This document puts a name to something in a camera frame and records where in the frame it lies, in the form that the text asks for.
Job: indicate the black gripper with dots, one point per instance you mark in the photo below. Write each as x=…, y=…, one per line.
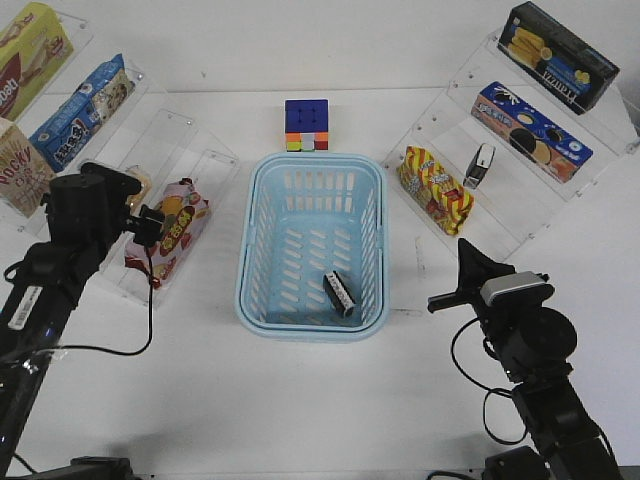
x=90, y=207
x=475, y=269

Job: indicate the clear bread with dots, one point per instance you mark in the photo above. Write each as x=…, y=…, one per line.
x=135, y=201

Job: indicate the pink strawberry cake package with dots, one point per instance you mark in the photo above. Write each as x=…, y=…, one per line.
x=186, y=214

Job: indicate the black white tissue pack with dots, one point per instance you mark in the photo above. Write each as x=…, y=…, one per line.
x=339, y=294

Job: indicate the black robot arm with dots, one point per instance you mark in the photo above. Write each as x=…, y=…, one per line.
x=46, y=287
x=532, y=343

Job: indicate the black silver tissue pack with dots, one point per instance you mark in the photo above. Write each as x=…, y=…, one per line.
x=479, y=166

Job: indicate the light blue plastic basket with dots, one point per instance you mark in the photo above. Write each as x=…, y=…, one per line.
x=308, y=214

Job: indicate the Pocky snack box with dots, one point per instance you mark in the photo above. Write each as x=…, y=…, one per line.
x=25, y=174

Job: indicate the blue cookie bag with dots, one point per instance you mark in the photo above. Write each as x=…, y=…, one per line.
x=65, y=133

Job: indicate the red yellow striped snack bag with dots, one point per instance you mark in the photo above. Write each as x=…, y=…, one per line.
x=439, y=194

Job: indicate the clear acrylic left shelf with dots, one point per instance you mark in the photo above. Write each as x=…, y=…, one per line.
x=147, y=131

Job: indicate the clear acrylic shelf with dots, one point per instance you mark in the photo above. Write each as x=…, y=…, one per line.
x=516, y=199
x=147, y=131

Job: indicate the clear acrylic right shelf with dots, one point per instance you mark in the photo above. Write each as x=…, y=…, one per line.
x=516, y=199

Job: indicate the blue sandwich cookie box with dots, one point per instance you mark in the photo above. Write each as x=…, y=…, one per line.
x=530, y=132

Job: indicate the yellow biscuit box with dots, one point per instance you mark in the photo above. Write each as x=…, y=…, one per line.
x=34, y=47

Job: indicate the multicolour puzzle cube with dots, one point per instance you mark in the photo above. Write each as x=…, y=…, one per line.
x=306, y=125

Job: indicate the dark blue cracker box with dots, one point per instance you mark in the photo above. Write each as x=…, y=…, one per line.
x=564, y=64

